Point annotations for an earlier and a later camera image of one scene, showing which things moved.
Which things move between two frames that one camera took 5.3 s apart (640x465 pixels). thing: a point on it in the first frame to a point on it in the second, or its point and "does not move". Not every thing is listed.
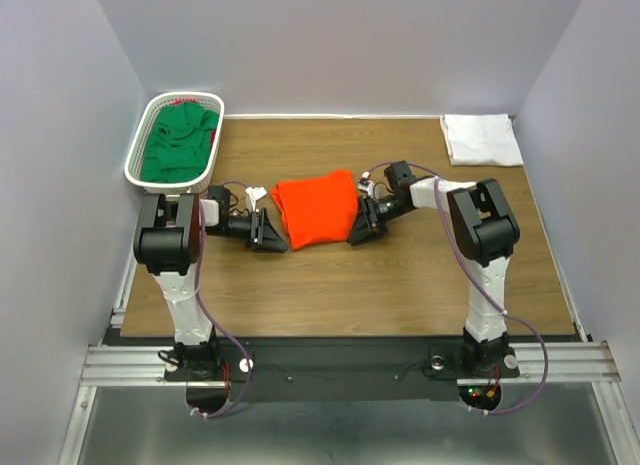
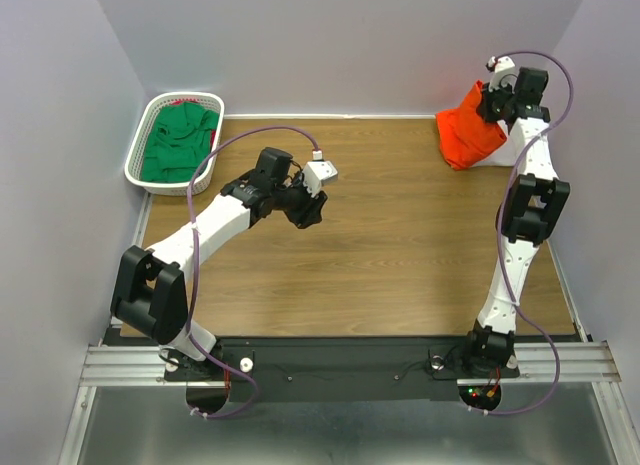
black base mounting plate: x=386 y=369 does not move
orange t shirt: x=318 y=209 to x=464 y=138
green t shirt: x=180 y=143 does not move
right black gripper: x=367 y=226 to x=483 y=104
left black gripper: x=262 y=236 to x=311 y=211
